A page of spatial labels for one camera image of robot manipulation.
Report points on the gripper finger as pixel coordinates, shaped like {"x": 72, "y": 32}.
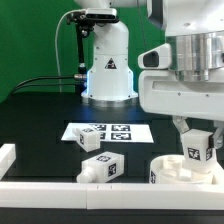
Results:
{"x": 218, "y": 136}
{"x": 180, "y": 123}

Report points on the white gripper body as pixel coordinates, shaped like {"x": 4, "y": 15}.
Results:
{"x": 161, "y": 93}

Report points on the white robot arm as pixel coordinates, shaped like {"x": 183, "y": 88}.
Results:
{"x": 183, "y": 74}

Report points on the white marker sheet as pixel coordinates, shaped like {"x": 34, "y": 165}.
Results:
{"x": 138, "y": 133}

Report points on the white U-shaped fence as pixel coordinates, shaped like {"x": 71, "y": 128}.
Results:
{"x": 107, "y": 196}

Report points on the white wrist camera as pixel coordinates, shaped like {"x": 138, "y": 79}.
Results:
{"x": 157, "y": 58}

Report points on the black camera stand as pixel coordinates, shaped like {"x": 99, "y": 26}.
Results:
{"x": 85, "y": 20}

